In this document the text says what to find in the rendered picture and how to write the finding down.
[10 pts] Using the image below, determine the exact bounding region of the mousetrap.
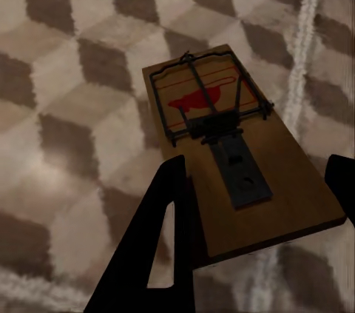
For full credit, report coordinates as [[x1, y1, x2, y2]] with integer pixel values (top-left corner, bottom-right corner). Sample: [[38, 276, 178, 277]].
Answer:
[[142, 44, 348, 270]]

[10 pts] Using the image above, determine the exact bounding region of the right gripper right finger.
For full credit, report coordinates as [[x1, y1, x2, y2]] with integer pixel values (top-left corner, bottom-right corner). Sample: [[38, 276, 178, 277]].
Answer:
[[325, 154, 355, 227]]

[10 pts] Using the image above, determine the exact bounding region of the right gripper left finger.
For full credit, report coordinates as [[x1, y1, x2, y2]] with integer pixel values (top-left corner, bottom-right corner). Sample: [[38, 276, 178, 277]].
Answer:
[[84, 155, 195, 313]]

